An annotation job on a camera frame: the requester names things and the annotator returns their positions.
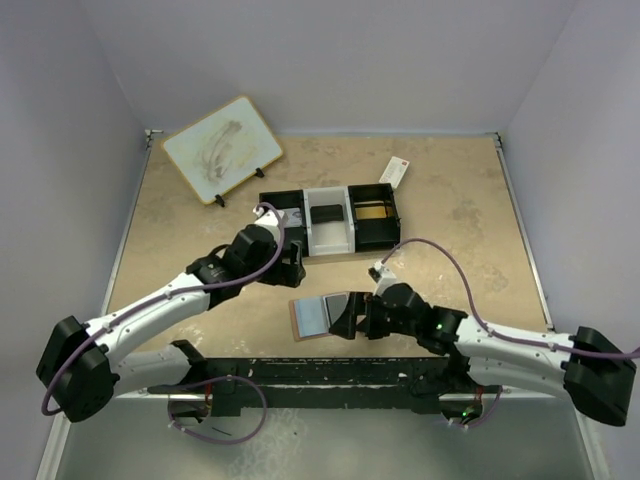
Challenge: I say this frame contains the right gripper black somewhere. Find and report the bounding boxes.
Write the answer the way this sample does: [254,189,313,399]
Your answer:
[330,291,419,340]

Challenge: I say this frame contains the black card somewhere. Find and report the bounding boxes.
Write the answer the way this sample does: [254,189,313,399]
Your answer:
[310,204,344,225]
[323,292,349,327]

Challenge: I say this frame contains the pink leather card holder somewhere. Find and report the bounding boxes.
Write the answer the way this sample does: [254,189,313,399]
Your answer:
[289,292,349,341]

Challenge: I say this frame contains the light blue card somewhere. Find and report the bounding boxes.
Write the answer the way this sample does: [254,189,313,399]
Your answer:
[293,296,329,339]

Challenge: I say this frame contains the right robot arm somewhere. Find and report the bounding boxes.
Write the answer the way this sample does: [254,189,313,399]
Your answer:
[324,283,637,427]

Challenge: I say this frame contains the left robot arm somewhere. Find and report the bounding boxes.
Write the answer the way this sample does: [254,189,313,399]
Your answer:
[36,223,305,422]

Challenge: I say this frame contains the silver card in left bin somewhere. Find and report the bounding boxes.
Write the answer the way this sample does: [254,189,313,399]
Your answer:
[283,207,303,228]

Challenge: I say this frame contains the black card in white bin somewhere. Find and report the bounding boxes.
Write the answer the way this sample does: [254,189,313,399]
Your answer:
[310,204,344,225]

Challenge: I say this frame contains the gold card with stripe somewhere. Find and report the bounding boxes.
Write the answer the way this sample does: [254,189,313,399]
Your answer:
[355,204,389,221]

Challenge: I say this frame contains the black left plastic bin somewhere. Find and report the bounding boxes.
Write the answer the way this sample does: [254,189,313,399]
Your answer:
[259,190,309,258]

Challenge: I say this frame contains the black plastic bin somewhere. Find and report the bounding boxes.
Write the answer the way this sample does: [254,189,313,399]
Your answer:
[348,183,401,253]
[259,190,309,258]

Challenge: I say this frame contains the white plastic bin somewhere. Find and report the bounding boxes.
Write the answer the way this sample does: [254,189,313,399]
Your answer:
[303,186,355,257]

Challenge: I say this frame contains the black right plastic bin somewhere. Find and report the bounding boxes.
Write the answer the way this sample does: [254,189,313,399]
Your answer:
[348,183,401,253]

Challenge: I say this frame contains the white red paper box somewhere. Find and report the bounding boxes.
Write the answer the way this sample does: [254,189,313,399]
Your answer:
[378,156,410,190]

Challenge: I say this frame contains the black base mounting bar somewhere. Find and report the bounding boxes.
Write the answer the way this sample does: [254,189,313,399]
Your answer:
[148,357,499,417]

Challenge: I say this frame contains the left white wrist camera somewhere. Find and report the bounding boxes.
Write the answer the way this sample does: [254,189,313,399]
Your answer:
[253,205,288,236]

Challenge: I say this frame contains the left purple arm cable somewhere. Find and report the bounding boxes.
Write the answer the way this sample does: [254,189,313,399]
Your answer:
[40,202,287,416]

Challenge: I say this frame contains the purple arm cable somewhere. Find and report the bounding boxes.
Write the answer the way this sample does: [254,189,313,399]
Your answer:
[374,238,640,359]
[40,202,287,416]

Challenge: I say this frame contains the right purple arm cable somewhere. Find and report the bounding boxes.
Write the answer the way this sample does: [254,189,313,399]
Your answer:
[374,238,640,359]

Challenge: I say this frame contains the whiteboard with yellow frame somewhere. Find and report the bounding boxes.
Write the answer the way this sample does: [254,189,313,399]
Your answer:
[161,95,284,205]

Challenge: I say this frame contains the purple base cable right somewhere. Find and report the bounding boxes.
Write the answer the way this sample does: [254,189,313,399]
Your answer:
[447,387,504,431]

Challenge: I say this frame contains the purple base cable loop left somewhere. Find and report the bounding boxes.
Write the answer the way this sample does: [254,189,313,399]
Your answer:
[167,376,266,445]

